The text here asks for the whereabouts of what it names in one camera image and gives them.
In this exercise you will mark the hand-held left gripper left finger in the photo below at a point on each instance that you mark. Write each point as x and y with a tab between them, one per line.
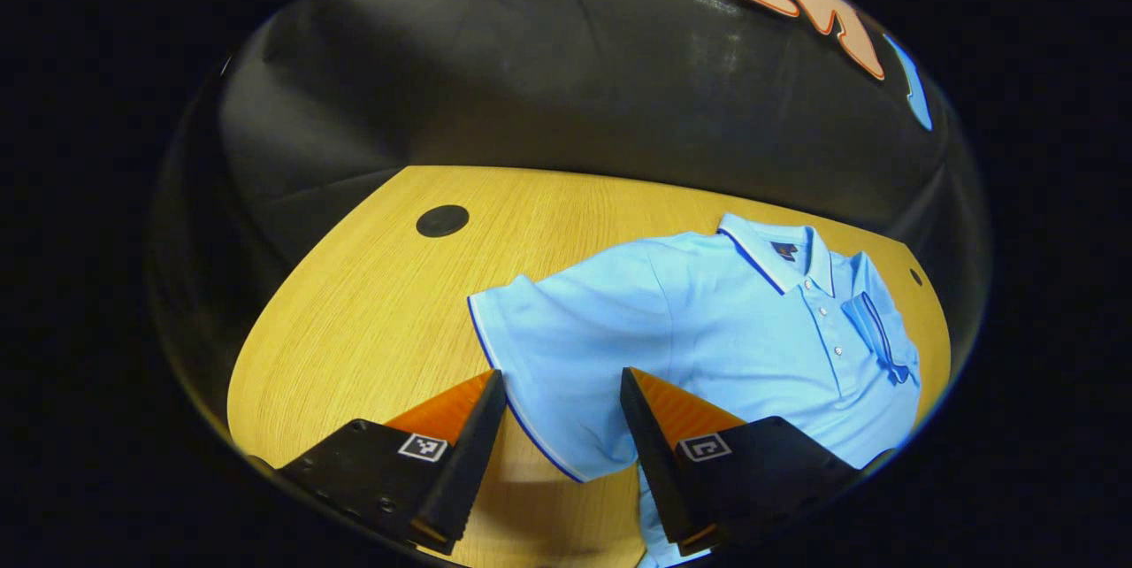
464	453

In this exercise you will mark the black backdrop cloth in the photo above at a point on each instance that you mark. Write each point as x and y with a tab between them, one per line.
575	90

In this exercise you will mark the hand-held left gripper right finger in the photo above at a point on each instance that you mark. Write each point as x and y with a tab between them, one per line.
654	453

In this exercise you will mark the light blue T-shirt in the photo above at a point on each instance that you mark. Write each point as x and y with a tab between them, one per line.
707	329

